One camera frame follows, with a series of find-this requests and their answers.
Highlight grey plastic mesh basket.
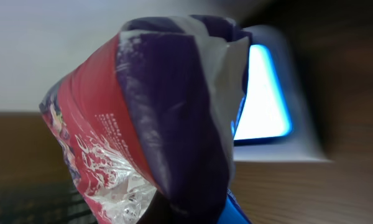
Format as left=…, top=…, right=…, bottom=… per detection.
left=0, top=182, right=97, bottom=224

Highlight purple snack packet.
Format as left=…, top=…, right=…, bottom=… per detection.
left=39, top=15, right=252, bottom=223

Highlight blue biscuit packet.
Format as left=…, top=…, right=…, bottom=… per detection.
left=217, top=189, right=252, bottom=224

